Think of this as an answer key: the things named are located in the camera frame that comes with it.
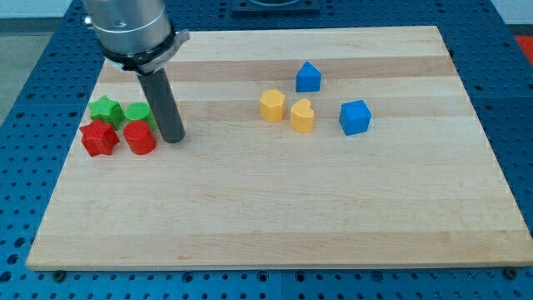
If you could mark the green star block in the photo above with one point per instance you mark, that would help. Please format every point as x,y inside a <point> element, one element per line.
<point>107,111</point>

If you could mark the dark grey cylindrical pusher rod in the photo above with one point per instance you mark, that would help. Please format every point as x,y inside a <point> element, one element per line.
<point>158,92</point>

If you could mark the yellow hexagon block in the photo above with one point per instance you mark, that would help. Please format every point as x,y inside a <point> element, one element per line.
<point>272,105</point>

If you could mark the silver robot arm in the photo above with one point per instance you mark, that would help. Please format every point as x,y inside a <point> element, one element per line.
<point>138,36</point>

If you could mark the green cylinder block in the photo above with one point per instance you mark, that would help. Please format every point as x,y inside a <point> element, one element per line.
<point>141,111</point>

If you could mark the wooden board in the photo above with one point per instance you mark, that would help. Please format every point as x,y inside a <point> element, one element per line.
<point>420,188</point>

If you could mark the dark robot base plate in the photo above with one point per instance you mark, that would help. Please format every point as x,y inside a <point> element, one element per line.
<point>242,7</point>

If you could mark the blue cube block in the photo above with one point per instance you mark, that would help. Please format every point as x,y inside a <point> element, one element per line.
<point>354,117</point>

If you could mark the blue triangle block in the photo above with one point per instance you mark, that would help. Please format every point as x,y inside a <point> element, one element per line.
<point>308,79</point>

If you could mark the yellow heart block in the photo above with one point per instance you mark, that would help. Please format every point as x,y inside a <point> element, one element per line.
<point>302,116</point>

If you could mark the red star block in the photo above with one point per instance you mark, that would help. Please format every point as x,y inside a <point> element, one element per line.
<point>99,138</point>

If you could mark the red cylinder block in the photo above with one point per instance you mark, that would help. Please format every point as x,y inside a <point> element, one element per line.
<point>139,137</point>

